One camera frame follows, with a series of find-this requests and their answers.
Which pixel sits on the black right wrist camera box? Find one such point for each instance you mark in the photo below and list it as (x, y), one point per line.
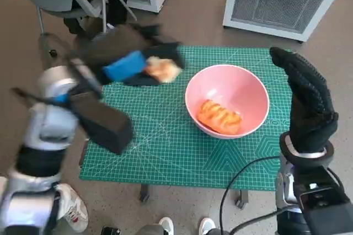
(322, 204)

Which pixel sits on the round toy bread bun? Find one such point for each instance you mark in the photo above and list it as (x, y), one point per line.
(162, 69)

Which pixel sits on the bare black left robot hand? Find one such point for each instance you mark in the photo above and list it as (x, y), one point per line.
(124, 53)

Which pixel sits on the small black device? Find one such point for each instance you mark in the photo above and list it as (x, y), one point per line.
(110, 230)

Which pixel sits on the long orange toy bread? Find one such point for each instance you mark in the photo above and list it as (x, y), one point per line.
(218, 117)

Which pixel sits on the white shoe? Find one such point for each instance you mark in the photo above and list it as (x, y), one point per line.
(207, 226)
(166, 226)

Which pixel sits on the pink bowl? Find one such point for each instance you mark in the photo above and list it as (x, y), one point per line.
(229, 86)

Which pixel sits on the black table leg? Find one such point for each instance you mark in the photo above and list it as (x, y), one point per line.
(144, 193)
(242, 199)

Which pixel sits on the person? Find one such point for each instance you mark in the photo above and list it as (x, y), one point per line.
(118, 3)
(74, 210)

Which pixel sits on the green cutting mat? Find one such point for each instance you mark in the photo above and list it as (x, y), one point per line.
(171, 157)

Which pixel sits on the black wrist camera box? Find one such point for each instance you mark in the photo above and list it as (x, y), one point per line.
(104, 124)
(322, 204)

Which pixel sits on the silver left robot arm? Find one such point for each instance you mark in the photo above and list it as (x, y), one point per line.
(52, 124)

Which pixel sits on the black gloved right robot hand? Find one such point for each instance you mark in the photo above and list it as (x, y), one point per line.
(309, 102)

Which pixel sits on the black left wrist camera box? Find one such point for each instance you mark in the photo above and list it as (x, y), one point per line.
(104, 124)

